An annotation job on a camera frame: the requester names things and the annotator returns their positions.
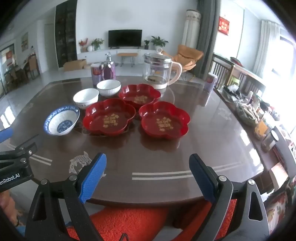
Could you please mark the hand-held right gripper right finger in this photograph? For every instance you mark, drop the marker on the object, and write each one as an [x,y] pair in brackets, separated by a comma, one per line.
[202,179]

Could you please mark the small green potted plant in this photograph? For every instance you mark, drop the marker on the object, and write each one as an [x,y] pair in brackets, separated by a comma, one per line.
[146,44]

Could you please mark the clutter of bottles and packets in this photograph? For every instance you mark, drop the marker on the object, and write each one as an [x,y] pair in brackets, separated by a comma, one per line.
[247,111]

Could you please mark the white ribbed bowl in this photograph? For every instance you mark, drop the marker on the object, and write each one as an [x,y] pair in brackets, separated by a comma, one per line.
[108,89]

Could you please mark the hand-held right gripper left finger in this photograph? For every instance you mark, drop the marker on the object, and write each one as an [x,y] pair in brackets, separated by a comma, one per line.
[92,177]

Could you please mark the person's left hand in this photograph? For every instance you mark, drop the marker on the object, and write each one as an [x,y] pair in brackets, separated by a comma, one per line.
[7,204]

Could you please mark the plain white bowl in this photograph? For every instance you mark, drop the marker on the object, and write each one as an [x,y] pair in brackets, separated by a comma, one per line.
[85,97]

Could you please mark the large leafy potted plant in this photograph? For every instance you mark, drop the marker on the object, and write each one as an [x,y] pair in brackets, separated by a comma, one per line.
[158,41]

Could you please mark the wooden dining chair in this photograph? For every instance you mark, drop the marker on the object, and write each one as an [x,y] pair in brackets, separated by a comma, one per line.
[32,66]

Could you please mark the dark wooden bench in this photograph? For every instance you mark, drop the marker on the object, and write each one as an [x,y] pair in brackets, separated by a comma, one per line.
[238,74]

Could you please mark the flat screen television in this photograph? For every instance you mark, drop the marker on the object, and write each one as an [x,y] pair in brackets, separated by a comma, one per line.
[124,38]

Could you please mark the white sheer curtain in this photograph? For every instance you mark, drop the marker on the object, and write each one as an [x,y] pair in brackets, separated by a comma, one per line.
[267,44]

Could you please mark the blue and white patterned bowl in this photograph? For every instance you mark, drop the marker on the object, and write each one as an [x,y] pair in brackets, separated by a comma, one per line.
[61,122]

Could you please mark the wooden stool with metal legs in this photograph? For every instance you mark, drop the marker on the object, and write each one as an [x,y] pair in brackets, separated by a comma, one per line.
[127,55]

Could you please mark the orange fleece clothing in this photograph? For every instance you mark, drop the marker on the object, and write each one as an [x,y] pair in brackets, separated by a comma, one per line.
[129,222]

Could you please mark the grey curtain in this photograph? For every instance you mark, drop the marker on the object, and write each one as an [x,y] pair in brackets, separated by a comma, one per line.
[208,34]

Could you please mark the tall dark display cabinet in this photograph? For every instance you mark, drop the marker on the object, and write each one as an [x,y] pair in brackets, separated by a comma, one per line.
[66,34]

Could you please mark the red wall poster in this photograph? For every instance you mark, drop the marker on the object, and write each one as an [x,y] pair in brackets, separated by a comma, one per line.
[224,25]

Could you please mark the tall printed tin can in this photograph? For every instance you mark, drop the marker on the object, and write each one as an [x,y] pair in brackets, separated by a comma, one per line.
[95,74]

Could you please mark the white television cabinet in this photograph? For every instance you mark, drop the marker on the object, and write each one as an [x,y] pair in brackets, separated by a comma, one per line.
[97,55]

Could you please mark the floral chair cushion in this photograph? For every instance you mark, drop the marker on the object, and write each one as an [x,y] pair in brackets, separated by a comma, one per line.
[279,208]

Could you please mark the glass electric kettle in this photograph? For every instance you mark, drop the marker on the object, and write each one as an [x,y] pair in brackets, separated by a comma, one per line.
[157,69]

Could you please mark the potted plant with red flowers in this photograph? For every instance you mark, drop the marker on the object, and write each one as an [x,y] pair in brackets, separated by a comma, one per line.
[83,45]

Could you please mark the white standing air conditioner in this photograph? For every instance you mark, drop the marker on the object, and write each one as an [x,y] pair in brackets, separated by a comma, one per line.
[190,27]

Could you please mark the framed wall picture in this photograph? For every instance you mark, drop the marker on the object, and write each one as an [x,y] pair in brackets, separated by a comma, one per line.
[24,41]

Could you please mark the purple glass canister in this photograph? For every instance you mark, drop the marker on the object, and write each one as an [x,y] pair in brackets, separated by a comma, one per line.
[108,69]

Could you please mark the red flower-shaped plate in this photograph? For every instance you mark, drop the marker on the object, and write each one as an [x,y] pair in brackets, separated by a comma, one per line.
[108,120]
[164,122]
[138,95]

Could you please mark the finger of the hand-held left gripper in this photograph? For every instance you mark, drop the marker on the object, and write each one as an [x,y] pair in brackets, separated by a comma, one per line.
[22,151]
[4,135]

